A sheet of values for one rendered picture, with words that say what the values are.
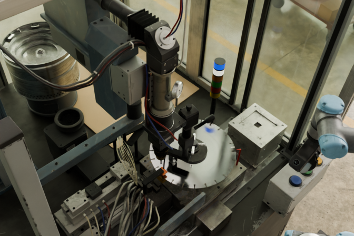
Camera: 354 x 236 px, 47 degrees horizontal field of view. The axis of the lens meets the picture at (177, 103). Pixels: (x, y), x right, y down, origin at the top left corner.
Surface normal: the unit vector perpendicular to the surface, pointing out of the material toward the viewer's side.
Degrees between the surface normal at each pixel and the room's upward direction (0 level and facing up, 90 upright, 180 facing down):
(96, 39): 59
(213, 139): 0
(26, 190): 90
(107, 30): 0
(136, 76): 90
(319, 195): 0
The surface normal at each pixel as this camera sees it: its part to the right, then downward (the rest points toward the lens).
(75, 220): 0.69, 0.54
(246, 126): 0.04, -0.69
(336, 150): -0.12, 0.71
